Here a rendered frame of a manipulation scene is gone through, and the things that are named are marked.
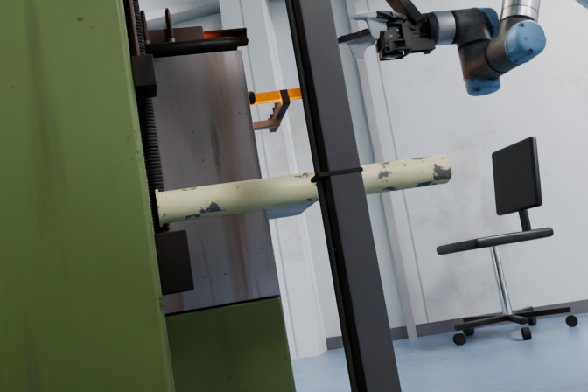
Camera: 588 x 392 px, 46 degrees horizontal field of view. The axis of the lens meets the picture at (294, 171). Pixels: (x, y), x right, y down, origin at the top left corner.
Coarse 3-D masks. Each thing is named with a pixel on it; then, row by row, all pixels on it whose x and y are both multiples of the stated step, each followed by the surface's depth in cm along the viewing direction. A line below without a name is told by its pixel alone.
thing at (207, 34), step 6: (216, 30) 142; (222, 30) 142; (228, 30) 142; (234, 30) 142; (240, 30) 143; (246, 30) 143; (204, 36) 142; (210, 36) 142; (216, 36) 142; (222, 36) 143; (228, 36) 143; (234, 36) 143; (240, 36) 143; (246, 36) 144; (240, 42) 142; (246, 42) 143
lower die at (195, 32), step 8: (152, 32) 128; (160, 32) 128; (168, 32) 128; (176, 32) 129; (184, 32) 129; (192, 32) 129; (200, 32) 129; (152, 40) 127; (160, 40) 128; (168, 40) 128; (176, 40) 128
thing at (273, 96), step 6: (288, 90) 178; (294, 90) 178; (258, 96) 177; (264, 96) 177; (270, 96) 178; (276, 96) 178; (294, 96) 178; (300, 96) 179; (258, 102) 178; (264, 102) 179
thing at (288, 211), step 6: (300, 204) 178; (306, 204) 181; (312, 204) 183; (270, 210) 181; (276, 210) 184; (282, 210) 186; (288, 210) 188; (294, 210) 191; (300, 210) 194; (270, 216) 197; (276, 216) 200; (282, 216) 203; (288, 216) 206
